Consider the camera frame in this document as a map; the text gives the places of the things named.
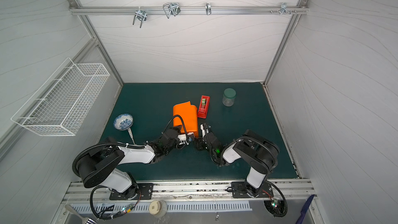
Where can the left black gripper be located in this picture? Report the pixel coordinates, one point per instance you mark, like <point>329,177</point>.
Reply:
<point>176,129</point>

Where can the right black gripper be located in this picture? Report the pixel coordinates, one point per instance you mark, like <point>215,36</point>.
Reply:
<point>205,135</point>

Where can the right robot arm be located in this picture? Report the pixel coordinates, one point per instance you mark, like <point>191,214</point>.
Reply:
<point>258,152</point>

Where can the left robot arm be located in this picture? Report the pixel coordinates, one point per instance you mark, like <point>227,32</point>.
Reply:
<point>97,165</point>

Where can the red tape dispenser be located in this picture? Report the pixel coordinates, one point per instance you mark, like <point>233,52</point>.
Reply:
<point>203,107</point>

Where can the blue white ceramic spoon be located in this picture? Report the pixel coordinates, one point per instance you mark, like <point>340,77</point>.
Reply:
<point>124,122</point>

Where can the glass jar green lid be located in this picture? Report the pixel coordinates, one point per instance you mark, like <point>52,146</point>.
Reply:
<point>229,96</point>

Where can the round white puck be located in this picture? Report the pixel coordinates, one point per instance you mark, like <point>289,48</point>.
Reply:
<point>158,208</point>

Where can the metal spatula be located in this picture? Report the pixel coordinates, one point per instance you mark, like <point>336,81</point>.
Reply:
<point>85,220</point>

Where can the metal U-bolt clamp left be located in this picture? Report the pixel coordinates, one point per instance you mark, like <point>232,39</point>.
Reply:
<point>140,16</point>

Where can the metal u-bolt clamp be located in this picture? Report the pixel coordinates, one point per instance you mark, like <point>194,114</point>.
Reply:
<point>171,9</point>
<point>140,16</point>

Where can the small metal hook clamp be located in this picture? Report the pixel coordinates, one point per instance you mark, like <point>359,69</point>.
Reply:
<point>208,9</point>

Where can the metal U-bolt clamp middle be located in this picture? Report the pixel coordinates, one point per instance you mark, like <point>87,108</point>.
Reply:
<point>171,9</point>

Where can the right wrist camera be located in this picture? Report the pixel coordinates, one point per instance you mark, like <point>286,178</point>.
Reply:
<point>203,129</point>

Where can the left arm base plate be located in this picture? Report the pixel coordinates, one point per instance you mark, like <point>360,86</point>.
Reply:
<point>141,191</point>

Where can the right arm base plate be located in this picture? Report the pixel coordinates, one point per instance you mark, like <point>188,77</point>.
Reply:
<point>242,189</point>

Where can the white slotted cable duct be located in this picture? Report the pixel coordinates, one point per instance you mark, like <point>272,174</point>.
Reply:
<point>172,207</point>

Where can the white wire basket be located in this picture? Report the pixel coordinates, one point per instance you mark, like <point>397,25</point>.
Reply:
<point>60,106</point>

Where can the blue handled tool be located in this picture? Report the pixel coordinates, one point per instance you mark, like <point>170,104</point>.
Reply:
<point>305,209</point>

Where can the aluminium crossbar rail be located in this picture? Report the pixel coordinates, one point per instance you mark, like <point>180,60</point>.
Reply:
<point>185,10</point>

